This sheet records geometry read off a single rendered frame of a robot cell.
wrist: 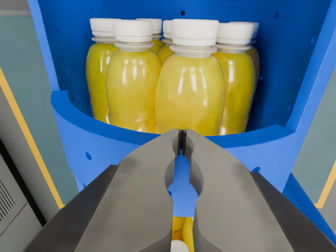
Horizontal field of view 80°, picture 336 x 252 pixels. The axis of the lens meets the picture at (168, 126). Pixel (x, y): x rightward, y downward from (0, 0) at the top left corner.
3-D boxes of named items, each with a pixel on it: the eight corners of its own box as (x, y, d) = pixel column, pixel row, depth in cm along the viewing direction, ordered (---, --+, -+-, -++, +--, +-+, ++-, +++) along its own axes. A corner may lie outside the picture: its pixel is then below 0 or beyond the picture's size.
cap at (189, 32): (219, 43, 16) (223, 16, 15) (169, 41, 16) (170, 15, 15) (214, 38, 19) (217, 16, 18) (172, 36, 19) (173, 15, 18)
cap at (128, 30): (112, 38, 19) (110, 17, 18) (116, 35, 22) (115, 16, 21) (153, 39, 19) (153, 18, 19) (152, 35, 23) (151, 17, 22)
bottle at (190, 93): (211, 219, 23) (246, 43, 14) (150, 213, 23) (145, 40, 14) (207, 176, 29) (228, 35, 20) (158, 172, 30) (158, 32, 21)
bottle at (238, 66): (203, 150, 35) (219, 33, 26) (242, 168, 31) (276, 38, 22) (178, 170, 31) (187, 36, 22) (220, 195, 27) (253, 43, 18)
